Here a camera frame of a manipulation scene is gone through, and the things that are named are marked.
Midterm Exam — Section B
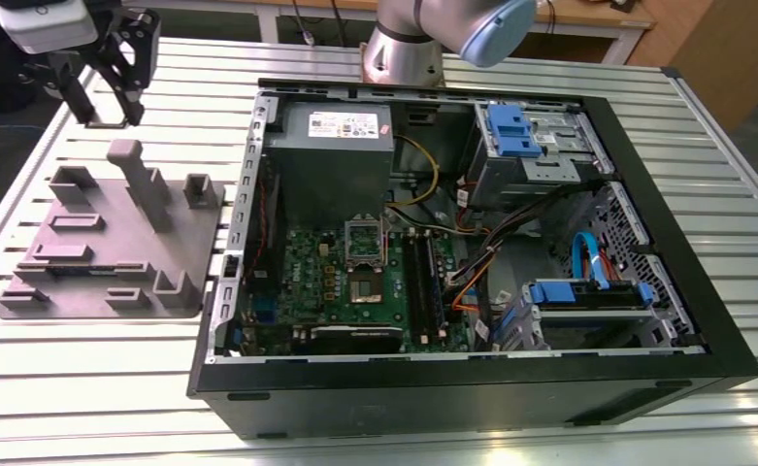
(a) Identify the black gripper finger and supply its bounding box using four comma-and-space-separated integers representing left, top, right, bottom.
109, 9, 160, 127
24, 48, 100, 125

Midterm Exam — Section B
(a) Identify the grey plastic parts rack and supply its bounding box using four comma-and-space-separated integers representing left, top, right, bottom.
0, 139, 228, 320

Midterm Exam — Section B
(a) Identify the grey power supply unit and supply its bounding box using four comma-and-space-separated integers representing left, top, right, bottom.
265, 102, 396, 229

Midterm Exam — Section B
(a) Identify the green motherboard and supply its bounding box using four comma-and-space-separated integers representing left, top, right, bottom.
232, 225, 476, 355

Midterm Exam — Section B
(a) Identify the metal socket cover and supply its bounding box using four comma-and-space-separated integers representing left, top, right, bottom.
343, 213, 389, 271

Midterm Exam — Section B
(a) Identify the blue plastic drive latch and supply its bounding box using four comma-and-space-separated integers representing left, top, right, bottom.
484, 103, 543, 160

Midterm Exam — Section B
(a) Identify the black RAM slot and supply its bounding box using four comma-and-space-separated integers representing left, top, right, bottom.
420, 231, 444, 339
425, 231, 449, 338
403, 231, 425, 342
409, 231, 431, 342

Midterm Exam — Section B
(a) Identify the black graphics card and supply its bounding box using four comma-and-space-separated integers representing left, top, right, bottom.
289, 322, 405, 355

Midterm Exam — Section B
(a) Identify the grey metal drive cage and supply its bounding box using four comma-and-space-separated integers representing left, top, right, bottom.
467, 99, 617, 211

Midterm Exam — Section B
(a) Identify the black disk in blue carrier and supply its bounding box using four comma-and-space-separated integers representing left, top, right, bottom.
520, 277, 655, 313

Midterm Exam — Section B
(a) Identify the black PC case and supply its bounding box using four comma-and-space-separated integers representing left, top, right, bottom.
187, 77, 758, 441

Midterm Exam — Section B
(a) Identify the grey metal disk bay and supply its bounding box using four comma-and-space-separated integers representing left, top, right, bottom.
493, 285, 700, 351

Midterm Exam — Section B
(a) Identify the brown wooden cabinet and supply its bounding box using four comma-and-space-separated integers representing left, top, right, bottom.
627, 0, 758, 133

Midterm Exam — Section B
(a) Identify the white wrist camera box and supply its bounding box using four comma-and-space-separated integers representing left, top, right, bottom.
0, 0, 100, 55

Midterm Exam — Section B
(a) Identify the blue floor cable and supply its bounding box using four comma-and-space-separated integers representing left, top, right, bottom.
0, 123, 49, 147

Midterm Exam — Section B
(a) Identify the black cable silver plug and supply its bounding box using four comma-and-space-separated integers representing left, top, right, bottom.
289, 0, 319, 48

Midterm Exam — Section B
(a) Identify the yellow wire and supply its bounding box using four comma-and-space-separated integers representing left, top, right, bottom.
387, 134, 441, 209

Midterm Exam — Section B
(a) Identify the black white wire bundle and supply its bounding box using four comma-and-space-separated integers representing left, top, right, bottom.
387, 203, 483, 237

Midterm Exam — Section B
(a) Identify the black cable bundle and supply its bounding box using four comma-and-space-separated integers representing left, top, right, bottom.
455, 179, 612, 253

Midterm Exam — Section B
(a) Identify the orange wire bundle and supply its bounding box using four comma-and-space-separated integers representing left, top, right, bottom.
445, 242, 504, 313

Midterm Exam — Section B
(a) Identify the blue SATA wire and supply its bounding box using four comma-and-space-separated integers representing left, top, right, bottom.
569, 230, 613, 291

